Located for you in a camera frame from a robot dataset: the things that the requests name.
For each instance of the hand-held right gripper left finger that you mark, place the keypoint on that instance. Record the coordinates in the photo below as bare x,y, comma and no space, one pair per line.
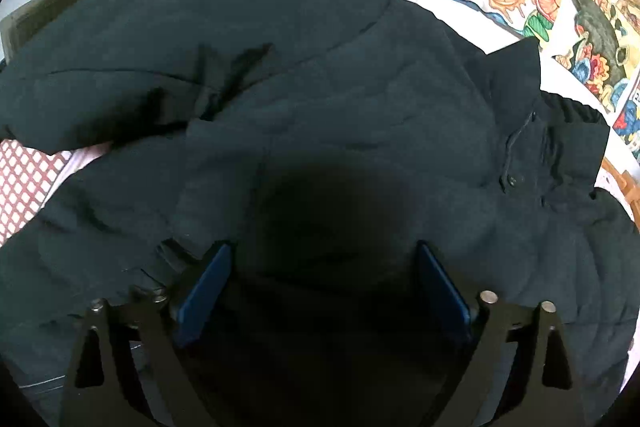
207,292

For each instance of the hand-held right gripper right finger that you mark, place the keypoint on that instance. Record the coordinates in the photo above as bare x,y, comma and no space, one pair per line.
442,292

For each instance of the colourful crowded wall poster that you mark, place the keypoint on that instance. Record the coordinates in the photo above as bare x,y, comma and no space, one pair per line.
602,32

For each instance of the dark padded jacket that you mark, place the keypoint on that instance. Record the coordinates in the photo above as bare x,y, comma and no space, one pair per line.
325,82

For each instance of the pink checked apple bed sheet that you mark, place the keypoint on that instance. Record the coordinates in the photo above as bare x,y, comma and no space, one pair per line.
30,179

